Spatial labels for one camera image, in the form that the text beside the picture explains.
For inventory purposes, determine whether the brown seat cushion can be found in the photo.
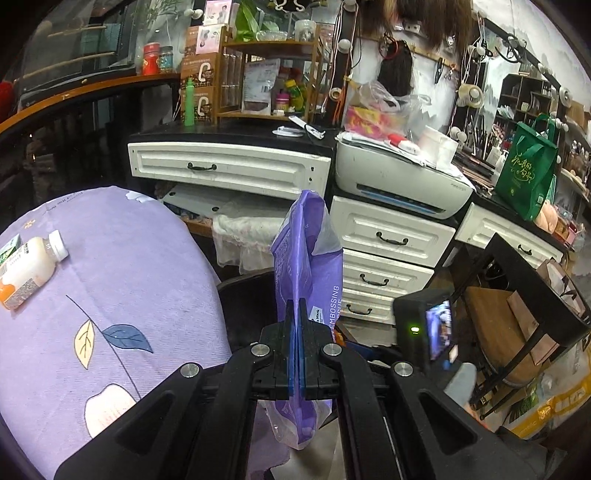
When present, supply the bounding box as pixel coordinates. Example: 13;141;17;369
464;286;550;386

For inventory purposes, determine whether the brown cardboard piece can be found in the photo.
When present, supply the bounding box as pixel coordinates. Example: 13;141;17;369
505;258;587;365

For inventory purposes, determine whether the green bottle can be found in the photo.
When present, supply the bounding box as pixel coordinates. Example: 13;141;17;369
182;78;197;126

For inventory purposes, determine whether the purple printed tablecloth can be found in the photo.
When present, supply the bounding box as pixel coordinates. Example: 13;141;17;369
0;185;289;480

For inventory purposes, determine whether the purple plastic package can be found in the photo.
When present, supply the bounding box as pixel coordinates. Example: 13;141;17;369
269;189;345;450

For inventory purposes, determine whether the white lace stool cover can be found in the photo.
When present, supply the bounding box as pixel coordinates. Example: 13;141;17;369
211;203;301;273

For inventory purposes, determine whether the wide white drawer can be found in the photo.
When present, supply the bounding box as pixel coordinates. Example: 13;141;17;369
127;141;332;200

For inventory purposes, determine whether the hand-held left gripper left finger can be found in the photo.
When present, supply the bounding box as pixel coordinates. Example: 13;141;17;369
53;299;298;480

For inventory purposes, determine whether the glass display case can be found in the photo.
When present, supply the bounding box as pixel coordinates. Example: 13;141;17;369
14;0;139;88

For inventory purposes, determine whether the vanity mirror with bulbs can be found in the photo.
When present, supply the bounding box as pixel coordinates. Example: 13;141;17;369
455;14;591;195

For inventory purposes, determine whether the grey foil pouch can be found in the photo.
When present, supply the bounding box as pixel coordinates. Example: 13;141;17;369
242;59;281;114

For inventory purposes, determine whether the large white drawer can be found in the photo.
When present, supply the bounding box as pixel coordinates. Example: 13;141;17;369
330;196;457;268

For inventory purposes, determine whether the white flat board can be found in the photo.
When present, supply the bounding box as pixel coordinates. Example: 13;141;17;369
159;184;259;215

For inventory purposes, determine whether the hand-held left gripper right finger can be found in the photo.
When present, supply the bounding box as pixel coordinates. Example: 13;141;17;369
298;299;540;480

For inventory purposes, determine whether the peach plush toy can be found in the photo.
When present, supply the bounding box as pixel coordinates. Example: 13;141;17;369
534;200;566;234

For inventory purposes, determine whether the white tissue pack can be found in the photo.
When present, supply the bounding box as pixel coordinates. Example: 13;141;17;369
418;126;459;167

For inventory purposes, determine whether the medium white drawer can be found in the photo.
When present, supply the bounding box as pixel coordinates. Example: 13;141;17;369
342;248;435;301

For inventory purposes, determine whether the small white drawer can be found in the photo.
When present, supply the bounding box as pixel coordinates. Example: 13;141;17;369
342;288;407;326

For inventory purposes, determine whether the white desk drawer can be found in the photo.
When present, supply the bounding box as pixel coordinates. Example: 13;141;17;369
455;203;565;271

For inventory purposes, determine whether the red tin can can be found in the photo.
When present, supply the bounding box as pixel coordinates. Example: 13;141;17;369
142;42;161;75

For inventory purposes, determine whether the green leafy plant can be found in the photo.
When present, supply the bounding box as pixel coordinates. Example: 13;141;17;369
235;0;264;42

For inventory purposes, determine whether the curved wooden counter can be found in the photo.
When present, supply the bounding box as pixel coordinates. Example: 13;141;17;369
0;71;183;134

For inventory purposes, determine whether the white orange drink bottle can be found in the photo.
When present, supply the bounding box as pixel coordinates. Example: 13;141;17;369
0;230;70;311

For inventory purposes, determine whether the clear plastic bag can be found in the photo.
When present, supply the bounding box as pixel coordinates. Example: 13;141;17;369
344;80;423;141

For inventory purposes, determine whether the brown printed cardboard box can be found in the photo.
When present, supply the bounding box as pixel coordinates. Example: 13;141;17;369
191;88;217;124
180;52;218;88

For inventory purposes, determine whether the green white carton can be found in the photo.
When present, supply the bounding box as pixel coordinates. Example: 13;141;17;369
0;233;23;268

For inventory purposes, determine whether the green tote bag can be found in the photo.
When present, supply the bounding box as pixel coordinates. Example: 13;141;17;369
494;114;560;221

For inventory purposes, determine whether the yellow lid jar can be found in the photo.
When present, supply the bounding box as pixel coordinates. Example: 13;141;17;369
284;79;309;109

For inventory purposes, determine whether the yellow printed sack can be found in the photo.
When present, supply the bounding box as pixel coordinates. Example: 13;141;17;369
508;369;591;439

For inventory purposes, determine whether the wooden shelf rack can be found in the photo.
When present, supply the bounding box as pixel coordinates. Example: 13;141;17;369
215;25;324;123

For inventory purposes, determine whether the brown trash bin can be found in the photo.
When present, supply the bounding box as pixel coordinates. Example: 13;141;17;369
216;268;287;365

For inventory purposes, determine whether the black metal chair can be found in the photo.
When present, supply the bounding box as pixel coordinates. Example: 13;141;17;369
450;233;591;411

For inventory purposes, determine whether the wooden crate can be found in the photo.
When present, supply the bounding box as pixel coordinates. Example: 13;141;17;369
182;215;218;238

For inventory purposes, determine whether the clear tape roll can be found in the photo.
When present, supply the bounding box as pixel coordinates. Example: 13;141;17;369
459;83;485;108

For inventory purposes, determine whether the black wig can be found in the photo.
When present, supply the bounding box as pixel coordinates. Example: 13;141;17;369
378;41;414;97

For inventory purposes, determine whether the brown wig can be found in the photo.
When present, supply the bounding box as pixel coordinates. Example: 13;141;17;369
358;0;474;51

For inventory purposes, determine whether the white printer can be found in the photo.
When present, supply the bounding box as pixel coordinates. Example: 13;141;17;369
335;134;476;220

